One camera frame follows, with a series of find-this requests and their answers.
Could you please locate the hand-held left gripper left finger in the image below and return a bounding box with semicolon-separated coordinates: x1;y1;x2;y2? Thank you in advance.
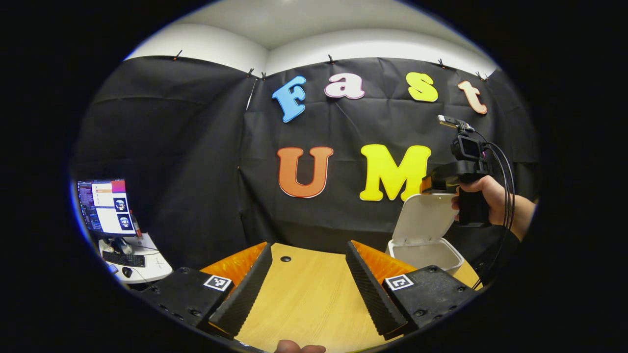
140;242;273;339

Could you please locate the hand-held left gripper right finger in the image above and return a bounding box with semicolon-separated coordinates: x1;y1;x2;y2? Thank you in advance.
346;240;479;341

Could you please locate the white desktop garbage bin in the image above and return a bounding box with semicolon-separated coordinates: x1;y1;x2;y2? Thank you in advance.
385;193;464;276

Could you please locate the white side table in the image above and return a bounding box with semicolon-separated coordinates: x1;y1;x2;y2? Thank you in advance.
98;233;173;284

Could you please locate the black keyboard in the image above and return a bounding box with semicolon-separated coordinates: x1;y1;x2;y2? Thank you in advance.
102;251;147;268

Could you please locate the computer monitor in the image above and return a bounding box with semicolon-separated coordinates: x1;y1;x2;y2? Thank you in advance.
76;179;137;237

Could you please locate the black camera cable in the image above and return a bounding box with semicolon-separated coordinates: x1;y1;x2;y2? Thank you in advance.
471;130;516;290

